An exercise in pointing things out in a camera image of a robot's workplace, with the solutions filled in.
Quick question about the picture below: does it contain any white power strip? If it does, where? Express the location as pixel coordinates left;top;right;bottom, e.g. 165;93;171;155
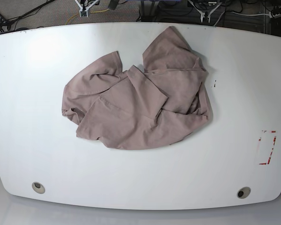
269;3;281;18

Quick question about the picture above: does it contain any right table grommet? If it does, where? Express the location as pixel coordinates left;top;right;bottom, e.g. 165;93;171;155
237;187;251;199

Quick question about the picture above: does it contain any left table grommet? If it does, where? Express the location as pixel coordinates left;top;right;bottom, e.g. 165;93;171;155
32;182;45;194

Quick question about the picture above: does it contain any red tape rectangle marking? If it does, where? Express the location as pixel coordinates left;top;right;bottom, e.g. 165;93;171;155
257;130;277;165

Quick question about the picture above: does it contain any table grommet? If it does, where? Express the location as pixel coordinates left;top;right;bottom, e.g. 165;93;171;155
237;187;251;199
32;182;45;194

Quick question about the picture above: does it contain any mauve T-shirt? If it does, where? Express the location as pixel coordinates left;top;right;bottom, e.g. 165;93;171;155
61;26;211;150

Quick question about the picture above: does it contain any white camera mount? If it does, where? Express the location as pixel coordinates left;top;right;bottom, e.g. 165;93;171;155
188;0;222;22
75;0;100;17

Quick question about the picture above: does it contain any yellow cable on floor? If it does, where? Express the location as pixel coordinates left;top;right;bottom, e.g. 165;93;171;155
65;8;109;25

